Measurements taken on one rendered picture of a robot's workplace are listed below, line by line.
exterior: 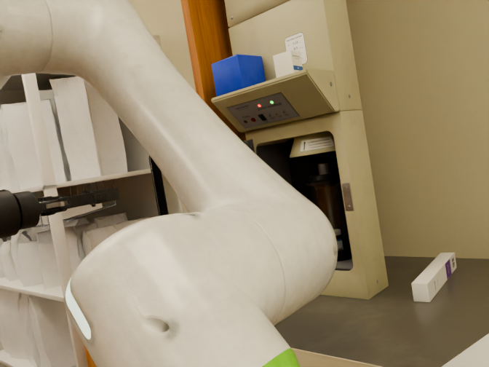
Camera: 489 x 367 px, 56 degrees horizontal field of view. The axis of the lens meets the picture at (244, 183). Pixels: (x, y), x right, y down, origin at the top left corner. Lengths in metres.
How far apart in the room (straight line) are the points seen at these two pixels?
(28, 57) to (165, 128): 0.19
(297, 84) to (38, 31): 0.64
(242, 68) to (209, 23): 0.25
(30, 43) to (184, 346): 0.42
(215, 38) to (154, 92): 0.86
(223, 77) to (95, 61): 0.65
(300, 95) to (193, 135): 0.62
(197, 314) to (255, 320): 0.05
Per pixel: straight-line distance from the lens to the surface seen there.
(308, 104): 1.14
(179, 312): 0.34
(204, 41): 1.38
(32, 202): 1.01
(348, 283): 1.23
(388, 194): 1.60
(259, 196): 0.48
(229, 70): 1.23
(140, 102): 0.58
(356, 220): 1.17
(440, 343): 0.97
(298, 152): 1.25
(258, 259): 0.40
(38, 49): 0.63
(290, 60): 1.14
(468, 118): 1.48
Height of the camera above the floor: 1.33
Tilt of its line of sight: 3 degrees down
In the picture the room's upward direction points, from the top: 9 degrees counter-clockwise
